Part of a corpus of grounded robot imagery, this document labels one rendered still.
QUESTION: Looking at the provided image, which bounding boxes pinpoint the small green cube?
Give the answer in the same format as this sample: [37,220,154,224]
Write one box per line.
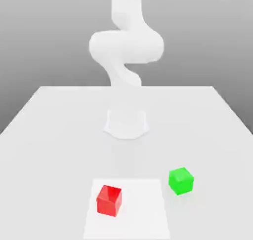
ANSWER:
[168,166,194,196]

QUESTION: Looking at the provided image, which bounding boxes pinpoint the small red cube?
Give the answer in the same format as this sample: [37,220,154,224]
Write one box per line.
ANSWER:
[96,184,123,218]

